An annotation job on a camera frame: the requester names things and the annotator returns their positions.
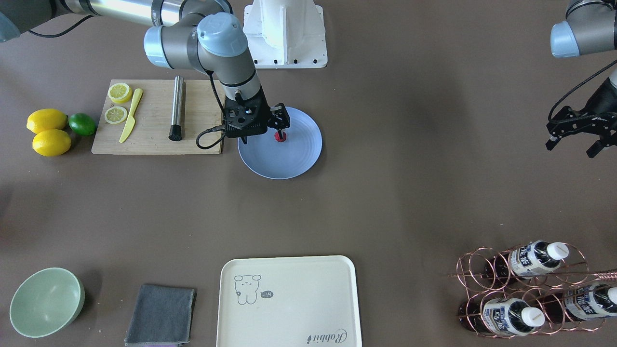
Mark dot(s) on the tea bottle front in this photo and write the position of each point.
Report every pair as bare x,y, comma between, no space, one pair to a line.
501,317

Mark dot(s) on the cream rabbit tray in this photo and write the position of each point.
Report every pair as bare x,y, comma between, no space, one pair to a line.
308,301

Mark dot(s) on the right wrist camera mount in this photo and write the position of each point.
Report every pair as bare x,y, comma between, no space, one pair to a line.
240,120

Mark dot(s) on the tea bottle middle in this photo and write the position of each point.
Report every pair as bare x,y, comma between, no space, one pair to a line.
589,302

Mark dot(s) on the yellow lemon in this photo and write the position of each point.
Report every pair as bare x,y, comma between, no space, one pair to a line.
51,142
46,119

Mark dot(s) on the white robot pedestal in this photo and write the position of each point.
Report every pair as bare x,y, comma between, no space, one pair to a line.
287,34

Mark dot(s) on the red strawberry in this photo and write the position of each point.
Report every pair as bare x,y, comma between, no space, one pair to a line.
280,137

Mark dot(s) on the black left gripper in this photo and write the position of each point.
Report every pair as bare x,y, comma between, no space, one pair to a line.
605,100

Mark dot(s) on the copper wire bottle rack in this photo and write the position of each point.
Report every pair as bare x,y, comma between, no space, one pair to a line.
573,272

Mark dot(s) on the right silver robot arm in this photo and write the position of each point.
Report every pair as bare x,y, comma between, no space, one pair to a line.
201,35

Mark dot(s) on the lemon slice near board edge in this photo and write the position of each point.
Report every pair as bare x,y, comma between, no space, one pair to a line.
120,93

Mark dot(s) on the green lime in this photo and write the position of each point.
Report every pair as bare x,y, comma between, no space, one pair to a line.
82,124

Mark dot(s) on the steel muddler with black tip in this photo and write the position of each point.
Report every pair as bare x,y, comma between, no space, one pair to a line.
175,133

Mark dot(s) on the wooden cutting board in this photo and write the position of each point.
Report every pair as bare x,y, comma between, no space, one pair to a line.
153,120

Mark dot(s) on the lemon slice inner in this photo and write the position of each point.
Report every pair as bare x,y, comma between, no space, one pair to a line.
115,115

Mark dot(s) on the green bowl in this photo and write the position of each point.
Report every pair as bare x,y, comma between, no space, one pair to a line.
46,302

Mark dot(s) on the yellow plastic knife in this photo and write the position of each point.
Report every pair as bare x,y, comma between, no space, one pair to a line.
130,120

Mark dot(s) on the tea bottle top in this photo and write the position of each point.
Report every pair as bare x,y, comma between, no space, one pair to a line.
523,263

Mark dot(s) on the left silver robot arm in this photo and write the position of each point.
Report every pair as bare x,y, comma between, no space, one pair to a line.
590,26

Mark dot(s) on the blue round plate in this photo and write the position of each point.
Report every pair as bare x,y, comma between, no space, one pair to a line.
283,160

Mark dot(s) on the yellow lemon near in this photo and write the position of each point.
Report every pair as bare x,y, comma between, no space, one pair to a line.
51,142

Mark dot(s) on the tea bottle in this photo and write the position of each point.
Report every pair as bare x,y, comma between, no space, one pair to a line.
589,302
523,263
501,317

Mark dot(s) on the yellow lemon far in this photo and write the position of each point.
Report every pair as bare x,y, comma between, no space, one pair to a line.
46,119

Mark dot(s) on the grey folded cloth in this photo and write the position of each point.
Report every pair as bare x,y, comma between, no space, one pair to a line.
162,316

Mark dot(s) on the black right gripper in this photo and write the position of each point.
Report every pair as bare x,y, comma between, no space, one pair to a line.
280,115

